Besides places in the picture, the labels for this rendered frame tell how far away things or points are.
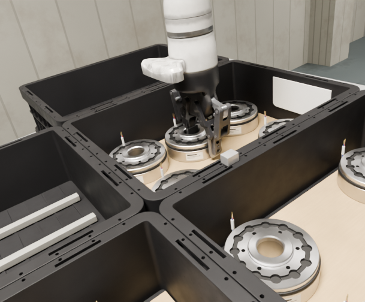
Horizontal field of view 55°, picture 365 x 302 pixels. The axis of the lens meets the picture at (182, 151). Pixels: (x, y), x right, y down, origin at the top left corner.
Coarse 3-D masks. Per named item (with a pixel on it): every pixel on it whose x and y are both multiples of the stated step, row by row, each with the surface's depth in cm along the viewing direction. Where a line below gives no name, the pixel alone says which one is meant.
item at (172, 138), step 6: (198, 120) 68; (174, 126) 67; (180, 126) 67; (210, 126) 65; (168, 132) 65; (174, 132) 65; (168, 138) 63; (174, 138) 63; (180, 138) 62; (198, 138) 62; (204, 138) 61; (168, 144) 62; (174, 144) 61; (180, 144) 61; (186, 144) 60; (192, 144) 60; (198, 144) 60; (204, 144) 60
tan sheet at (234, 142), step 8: (272, 120) 70; (256, 128) 69; (240, 136) 67; (248, 136) 66; (256, 136) 66; (224, 144) 65; (232, 144) 64; (240, 144) 64; (168, 160) 63; (208, 160) 61; (216, 160) 61; (168, 168) 60; (176, 168) 60; (184, 168) 60; (192, 168) 59; (200, 168) 59; (152, 184) 57
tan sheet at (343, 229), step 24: (312, 192) 50; (336, 192) 49; (288, 216) 46; (312, 216) 46; (336, 216) 45; (360, 216) 45; (336, 240) 42; (360, 240) 41; (336, 264) 39; (360, 264) 39; (336, 288) 36; (360, 288) 36
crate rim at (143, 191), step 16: (224, 64) 74; (240, 64) 73; (256, 64) 71; (304, 80) 62; (320, 80) 59; (144, 96) 65; (336, 96) 53; (96, 112) 60; (320, 112) 49; (64, 128) 56; (288, 128) 46; (256, 144) 44; (112, 160) 46; (128, 176) 43; (192, 176) 40; (144, 192) 39; (160, 192) 38
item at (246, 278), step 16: (352, 96) 52; (336, 112) 49; (304, 128) 46; (272, 144) 44; (240, 160) 41; (256, 160) 42; (208, 176) 40; (224, 176) 39; (176, 192) 38; (192, 192) 37; (160, 208) 36; (176, 224) 33; (192, 224) 33; (192, 240) 31; (208, 240) 31; (208, 256) 30; (224, 256) 30; (240, 272) 28; (256, 288) 26
